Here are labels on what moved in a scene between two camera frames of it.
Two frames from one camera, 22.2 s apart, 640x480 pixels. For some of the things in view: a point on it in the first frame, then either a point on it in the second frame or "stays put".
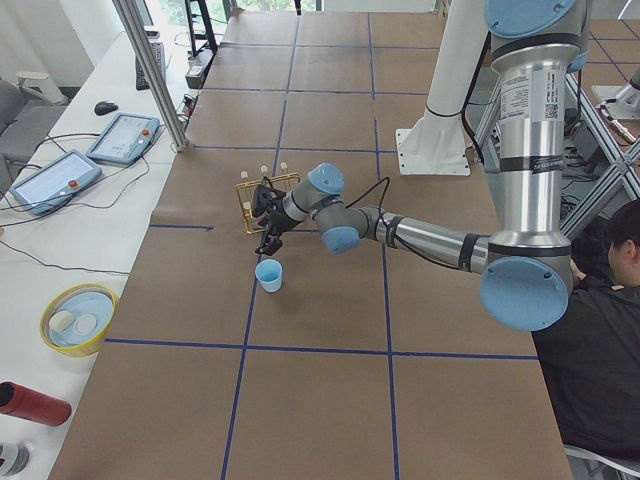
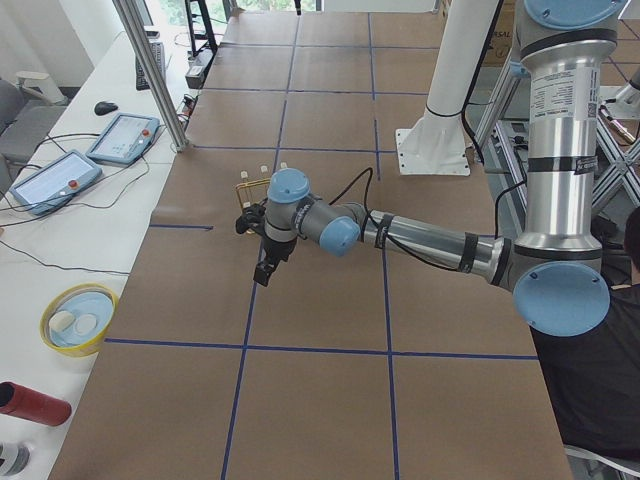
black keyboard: (157, 52) stays put
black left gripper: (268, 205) → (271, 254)
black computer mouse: (104, 107) stays put
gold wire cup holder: (246, 228) stays put
